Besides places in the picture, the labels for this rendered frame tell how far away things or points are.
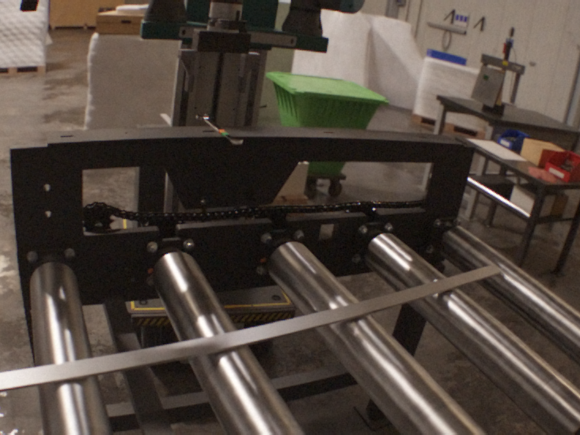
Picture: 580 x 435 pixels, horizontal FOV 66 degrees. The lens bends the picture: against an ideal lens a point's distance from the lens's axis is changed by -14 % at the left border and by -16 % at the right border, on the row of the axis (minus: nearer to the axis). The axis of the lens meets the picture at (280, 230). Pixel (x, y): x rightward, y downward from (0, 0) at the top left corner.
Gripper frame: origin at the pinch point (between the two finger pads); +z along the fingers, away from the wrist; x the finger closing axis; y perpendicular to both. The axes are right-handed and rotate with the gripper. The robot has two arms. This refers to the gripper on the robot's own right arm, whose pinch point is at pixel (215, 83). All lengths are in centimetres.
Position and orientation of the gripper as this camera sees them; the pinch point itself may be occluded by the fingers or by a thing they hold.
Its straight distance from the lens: 126.1
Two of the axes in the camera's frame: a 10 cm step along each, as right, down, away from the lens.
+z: -1.4, 8.9, 4.3
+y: -4.2, -4.5, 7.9
